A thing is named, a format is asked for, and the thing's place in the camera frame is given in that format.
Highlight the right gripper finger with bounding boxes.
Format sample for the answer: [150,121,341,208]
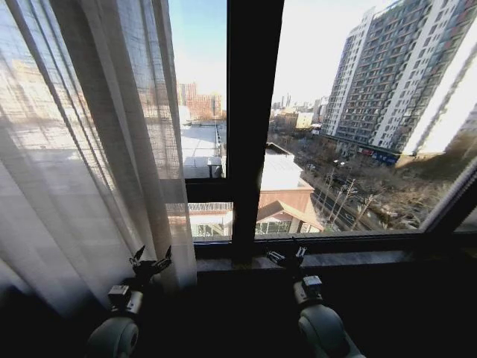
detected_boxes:
[291,236,309,261]
[265,248,287,266]

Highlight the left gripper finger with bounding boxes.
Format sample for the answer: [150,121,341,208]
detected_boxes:
[128,245,147,266]
[155,245,173,271]

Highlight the grey stone window sill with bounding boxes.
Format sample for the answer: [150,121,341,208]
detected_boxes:
[196,249,411,272]

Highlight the low brown-roofed building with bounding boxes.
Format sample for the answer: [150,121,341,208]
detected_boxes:
[255,187,325,235]

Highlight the white flat-roofed building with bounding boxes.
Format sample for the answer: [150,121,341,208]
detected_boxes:
[259,142,305,192]

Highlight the sheer white curtain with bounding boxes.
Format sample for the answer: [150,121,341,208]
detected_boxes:
[0,0,198,322]

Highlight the distant red-brick towers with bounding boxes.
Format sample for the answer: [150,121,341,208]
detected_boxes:
[176,81,225,122]

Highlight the tall grey apartment tower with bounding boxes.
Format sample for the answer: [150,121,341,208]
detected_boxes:
[320,0,477,167]

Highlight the black window frame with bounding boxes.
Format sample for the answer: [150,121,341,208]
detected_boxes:
[184,0,477,262]

